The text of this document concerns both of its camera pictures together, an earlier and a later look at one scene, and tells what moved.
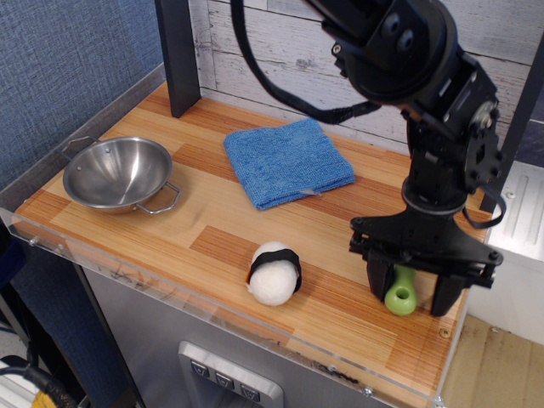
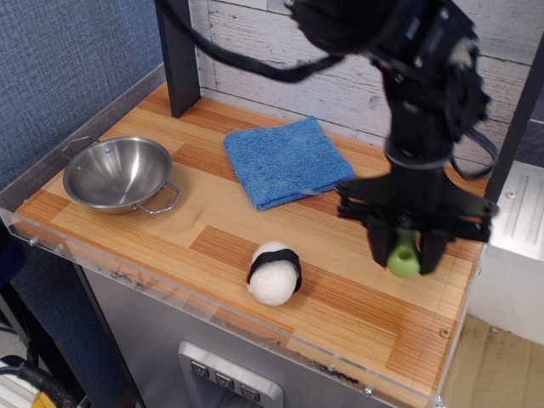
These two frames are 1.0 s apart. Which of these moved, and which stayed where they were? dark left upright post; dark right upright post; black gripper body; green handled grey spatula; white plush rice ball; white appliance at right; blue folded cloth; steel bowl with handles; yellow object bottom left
Moved: green handled grey spatula; black gripper body
Stayed: dark left upright post; yellow object bottom left; dark right upright post; steel bowl with handles; white plush rice ball; blue folded cloth; white appliance at right
